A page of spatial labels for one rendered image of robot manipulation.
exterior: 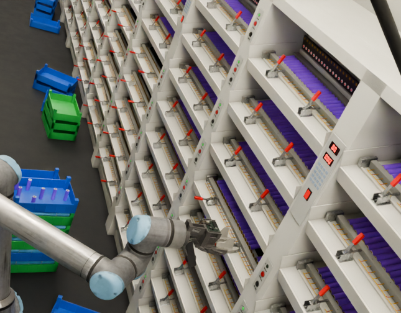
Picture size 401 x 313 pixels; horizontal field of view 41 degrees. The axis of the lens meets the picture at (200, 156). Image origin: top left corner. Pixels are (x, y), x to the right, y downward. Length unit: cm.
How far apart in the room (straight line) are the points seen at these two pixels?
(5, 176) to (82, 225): 146
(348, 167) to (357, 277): 29
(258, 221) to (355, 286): 51
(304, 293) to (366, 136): 49
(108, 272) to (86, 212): 183
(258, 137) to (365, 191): 59
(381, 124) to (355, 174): 15
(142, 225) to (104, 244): 161
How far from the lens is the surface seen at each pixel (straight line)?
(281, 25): 204
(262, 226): 180
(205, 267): 214
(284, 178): 172
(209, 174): 226
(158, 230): 165
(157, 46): 300
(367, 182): 146
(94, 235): 327
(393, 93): 140
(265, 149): 184
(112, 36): 406
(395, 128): 152
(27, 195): 276
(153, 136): 287
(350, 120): 149
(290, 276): 166
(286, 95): 180
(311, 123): 167
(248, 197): 191
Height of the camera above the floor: 205
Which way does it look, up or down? 27 degrees down
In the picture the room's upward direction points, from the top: 24 degrees clockwise
